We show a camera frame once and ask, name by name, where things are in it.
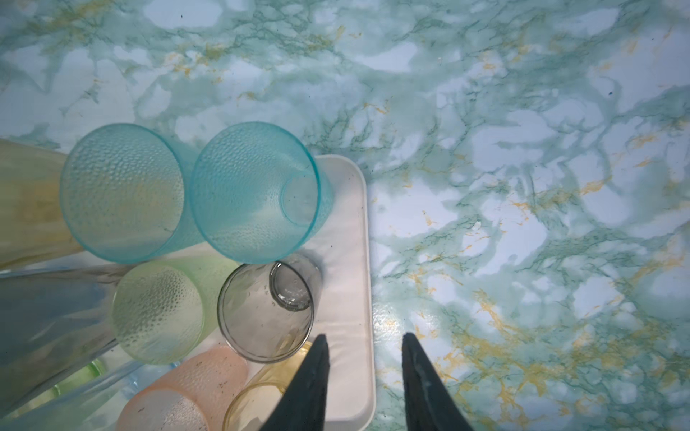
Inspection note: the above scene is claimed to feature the tall pale blue glass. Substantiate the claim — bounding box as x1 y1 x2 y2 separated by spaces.
1 361 181 430

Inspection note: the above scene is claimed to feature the cream plastic tray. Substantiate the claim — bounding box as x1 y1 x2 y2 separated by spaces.
80 154 377 431

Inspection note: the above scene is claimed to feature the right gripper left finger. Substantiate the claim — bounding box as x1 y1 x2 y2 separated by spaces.
262 334 330 430

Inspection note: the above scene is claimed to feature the tall grey glass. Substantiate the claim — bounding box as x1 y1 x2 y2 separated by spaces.
1 265 132 416

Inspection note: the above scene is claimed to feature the tall yellow glass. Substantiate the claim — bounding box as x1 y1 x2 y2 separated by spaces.
1 139 83 270

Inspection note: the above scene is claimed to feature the teal dotted glass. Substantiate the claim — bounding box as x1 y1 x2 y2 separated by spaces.
190 121 335 264
59 123 203 263

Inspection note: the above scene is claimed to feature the small light green glass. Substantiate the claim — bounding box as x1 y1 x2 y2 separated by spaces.
111 254 239 365

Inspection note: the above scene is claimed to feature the tall green glass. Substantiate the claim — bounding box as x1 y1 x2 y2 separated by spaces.
7 359 106 418

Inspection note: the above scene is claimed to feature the small grey glass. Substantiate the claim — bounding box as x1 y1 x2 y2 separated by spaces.
217 253 323 364

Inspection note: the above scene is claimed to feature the small pink glass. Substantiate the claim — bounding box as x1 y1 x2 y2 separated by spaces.
116 346 249 430

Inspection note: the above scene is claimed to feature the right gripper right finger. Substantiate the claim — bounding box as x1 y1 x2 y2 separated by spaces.
402 332 472 431

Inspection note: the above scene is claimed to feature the small amber glass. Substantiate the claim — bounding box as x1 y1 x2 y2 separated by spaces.
223 342 312 431

